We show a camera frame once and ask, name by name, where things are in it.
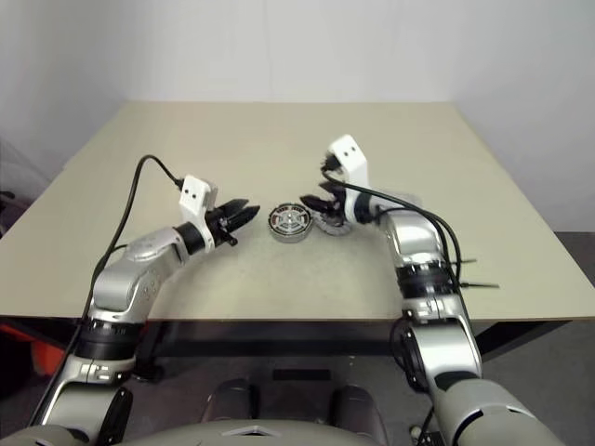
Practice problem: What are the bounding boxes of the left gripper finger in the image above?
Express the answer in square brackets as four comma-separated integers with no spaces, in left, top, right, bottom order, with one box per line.
[221,198,250,220]
[230,206,260,230]

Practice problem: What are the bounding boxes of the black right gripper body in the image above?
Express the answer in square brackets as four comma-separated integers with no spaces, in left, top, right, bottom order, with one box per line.
[320,184,350,222]

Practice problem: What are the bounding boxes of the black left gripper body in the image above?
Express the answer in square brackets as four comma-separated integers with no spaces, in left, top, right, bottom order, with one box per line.
[206,205,239,245]

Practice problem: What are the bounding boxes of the toothed grey motor lid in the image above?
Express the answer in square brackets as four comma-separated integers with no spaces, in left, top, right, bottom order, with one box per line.
[314,211,353,237]

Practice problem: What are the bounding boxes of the round motor housing copper windings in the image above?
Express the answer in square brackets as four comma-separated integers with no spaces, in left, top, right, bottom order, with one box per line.
[267,203,311,245]

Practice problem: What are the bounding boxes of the dark rounded shape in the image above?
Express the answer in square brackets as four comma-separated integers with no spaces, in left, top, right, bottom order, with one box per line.
[328,384,390,446]
[206,378,259,422]

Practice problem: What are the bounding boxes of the dark clutter beside table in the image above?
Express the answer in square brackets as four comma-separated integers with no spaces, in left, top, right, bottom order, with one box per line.
[0,189,29,233]

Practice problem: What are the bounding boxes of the grey robot torso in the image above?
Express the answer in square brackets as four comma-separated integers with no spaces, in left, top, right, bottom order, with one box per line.
[115,408,373,446]

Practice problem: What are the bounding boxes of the orange object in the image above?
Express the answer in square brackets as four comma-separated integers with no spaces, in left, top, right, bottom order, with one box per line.
[0,324,69,377]

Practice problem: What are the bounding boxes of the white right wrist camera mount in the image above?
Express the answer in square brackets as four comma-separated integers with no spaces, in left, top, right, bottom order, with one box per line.
[326,134,372,224]

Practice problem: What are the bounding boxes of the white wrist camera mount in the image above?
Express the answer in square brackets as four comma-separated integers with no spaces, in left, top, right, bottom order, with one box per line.
[326,134,372,224]
[178,174,219,247]

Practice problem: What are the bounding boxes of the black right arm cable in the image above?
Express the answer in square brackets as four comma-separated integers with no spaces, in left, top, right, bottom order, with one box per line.
[320,169,470,391]

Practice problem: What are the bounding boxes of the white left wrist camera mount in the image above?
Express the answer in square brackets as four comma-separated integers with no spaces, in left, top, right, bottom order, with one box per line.
[178,174,219,247]

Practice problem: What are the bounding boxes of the black table frame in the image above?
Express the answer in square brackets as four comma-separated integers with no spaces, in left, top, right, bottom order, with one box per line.
[0,318,575,382]

